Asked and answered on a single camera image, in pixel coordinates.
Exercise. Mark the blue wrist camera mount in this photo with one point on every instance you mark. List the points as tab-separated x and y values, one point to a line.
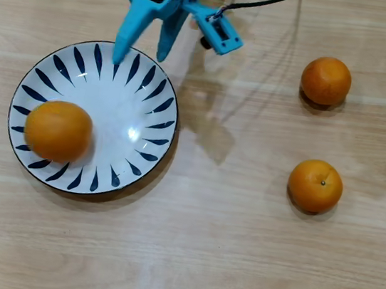
219	35

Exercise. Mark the white plate with blue strokes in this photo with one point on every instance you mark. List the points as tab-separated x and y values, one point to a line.
119	134

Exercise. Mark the small orange without stem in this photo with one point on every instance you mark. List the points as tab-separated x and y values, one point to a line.
326	80

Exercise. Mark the small orange with green stem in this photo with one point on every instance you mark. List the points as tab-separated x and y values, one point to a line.
314	186

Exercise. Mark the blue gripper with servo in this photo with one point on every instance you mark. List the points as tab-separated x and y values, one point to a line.
155	0

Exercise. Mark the large orange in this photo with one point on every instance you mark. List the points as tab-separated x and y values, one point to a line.
58	131

